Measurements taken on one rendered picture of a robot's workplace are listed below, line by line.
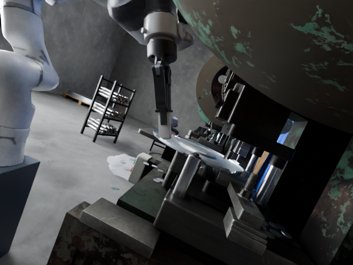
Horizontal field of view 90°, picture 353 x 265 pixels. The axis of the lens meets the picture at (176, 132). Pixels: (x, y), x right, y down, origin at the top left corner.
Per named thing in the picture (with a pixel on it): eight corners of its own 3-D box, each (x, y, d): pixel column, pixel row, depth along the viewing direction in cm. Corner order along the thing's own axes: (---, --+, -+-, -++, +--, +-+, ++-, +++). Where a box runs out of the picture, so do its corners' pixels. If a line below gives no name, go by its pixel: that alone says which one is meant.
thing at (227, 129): (222, 144, 43) (232, 123, 43) (217, 138, 63) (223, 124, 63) (288, 172, 41) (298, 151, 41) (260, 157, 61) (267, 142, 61)
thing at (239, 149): (234, 152, 50) (240, 141, 50) (231, 150, 55) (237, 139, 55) (245, 157, 50) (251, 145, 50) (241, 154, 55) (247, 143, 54)
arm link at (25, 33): (-10, 4, 55) (34, 31, 74) (-2, 87, 58) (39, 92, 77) (26, 6, 56) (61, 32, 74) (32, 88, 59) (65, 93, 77)
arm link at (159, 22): (137, 13, 41) (138, 38, 41) (193, 7, 39) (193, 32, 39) (152, 39, 53) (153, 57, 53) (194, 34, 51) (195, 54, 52)
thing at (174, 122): (148, 150, 344) (164, 112, 337) (151, 145, 389) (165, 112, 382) (168, 158, 348) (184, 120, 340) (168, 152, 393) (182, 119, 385)
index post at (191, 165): (171, 193, 37) (190, 151, 36) (174, 188, 39) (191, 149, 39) (184, 199, 36) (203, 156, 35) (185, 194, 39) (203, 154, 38)
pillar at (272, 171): (254, 202, 44) (280, 150, 42) (251, 198, 46) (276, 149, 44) (263, 206, 43) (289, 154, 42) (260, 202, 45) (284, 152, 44)
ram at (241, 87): (211, 115, 46) (261, 2, 43) (209, 118, 61) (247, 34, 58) (277, 142, 44) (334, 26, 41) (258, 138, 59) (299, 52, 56)
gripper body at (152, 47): (152, 52, 49) (153, 85, 50) (142, 38, 41) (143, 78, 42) (178, 50, 48) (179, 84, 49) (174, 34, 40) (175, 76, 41)
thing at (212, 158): (186, 162, 35) (187, 158, 34) (139, 124, 58) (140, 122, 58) (262, 180, 51) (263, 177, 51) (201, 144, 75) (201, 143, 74)
